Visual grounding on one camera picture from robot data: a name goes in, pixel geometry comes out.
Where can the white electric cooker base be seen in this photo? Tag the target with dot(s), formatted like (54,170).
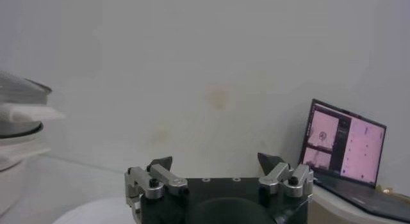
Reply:
(13,177)

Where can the laptop showing camera windows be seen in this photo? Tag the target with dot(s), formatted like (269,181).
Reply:
(352,142)

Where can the round white plate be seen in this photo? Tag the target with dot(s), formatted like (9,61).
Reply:
(96,214)

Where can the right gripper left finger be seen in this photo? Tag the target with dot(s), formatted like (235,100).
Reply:
(160,180)

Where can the round glass pot lid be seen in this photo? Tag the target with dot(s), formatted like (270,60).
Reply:
(19,84)

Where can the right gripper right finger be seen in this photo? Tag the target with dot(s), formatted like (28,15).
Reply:
(288,183)

